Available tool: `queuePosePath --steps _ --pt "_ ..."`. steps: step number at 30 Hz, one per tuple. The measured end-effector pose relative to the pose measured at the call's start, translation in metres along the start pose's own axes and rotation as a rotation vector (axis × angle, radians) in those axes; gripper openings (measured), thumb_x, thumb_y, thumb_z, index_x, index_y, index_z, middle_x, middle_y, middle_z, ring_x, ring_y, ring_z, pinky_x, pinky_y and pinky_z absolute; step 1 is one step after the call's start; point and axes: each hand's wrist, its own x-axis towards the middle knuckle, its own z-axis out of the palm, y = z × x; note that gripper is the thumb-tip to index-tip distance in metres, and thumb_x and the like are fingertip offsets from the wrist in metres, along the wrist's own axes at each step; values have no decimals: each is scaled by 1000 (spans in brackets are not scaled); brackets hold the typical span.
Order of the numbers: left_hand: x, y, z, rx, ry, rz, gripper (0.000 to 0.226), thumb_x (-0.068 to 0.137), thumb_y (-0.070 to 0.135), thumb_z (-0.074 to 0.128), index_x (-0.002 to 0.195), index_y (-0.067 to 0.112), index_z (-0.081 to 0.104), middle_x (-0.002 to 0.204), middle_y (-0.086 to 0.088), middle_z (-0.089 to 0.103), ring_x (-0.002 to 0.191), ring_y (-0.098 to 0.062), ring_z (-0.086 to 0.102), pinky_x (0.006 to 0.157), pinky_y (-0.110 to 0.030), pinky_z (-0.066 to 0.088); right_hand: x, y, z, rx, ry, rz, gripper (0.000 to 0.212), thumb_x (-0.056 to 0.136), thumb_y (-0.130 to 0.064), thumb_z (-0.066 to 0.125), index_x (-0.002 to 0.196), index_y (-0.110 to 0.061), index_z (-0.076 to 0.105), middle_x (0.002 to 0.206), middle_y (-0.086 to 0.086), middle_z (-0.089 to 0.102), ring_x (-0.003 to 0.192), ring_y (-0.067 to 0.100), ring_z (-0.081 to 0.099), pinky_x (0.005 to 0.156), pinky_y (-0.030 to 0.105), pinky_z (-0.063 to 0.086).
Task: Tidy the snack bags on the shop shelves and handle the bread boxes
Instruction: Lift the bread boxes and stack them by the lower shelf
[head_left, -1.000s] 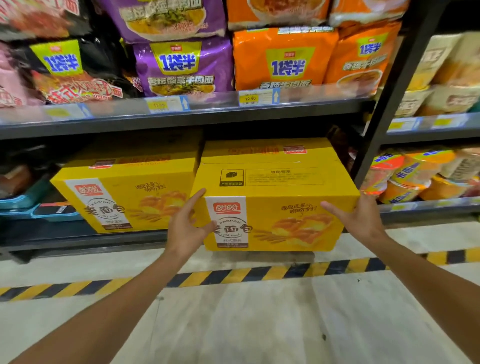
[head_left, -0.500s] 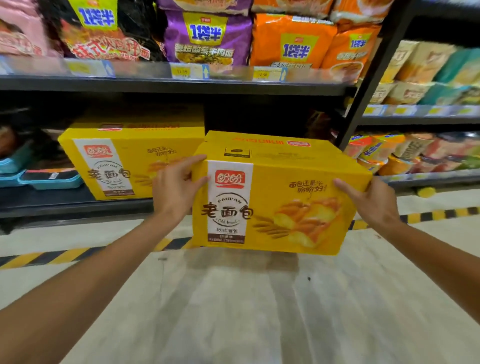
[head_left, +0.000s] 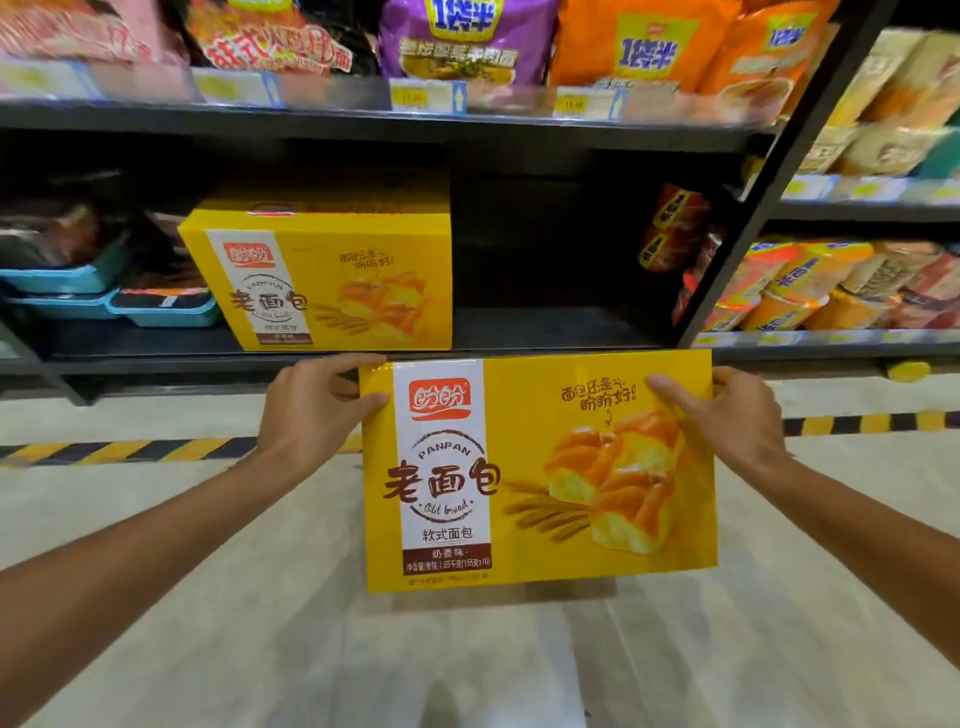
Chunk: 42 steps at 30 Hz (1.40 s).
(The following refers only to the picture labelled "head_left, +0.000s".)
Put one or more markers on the orange striped snack packs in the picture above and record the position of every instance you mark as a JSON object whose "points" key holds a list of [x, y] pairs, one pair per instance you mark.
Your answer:
{"points": [[810, 285]]}

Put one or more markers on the person's left forearm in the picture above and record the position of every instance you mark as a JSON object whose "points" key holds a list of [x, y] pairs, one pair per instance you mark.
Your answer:
{"points": [[135, 585]]}

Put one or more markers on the black metal shelf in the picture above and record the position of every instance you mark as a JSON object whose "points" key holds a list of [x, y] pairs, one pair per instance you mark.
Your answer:
{"points": [[450, 128]]}

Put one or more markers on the red orange snack packets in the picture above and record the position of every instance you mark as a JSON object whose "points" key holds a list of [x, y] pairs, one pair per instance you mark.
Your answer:
{"points": [[672, 233]]}

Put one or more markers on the person's right hand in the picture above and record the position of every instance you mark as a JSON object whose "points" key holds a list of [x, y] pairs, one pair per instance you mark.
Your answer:
{"points": [[735, 428]]}

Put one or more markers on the person's right forearm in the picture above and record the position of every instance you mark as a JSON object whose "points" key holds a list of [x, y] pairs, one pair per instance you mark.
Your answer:
{"points": [[870, 548]]}

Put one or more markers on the person's left hand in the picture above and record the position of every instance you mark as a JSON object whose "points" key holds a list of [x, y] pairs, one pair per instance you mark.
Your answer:
{"points": [[323, 413]]}

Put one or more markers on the small yellow floor object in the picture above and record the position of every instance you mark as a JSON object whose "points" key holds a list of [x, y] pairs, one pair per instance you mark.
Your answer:
{"points": [[908, 371]]}

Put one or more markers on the yellow bread box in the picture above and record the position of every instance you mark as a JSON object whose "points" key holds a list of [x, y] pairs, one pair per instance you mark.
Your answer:
{"points": [[525, 525], [315, 255]]}

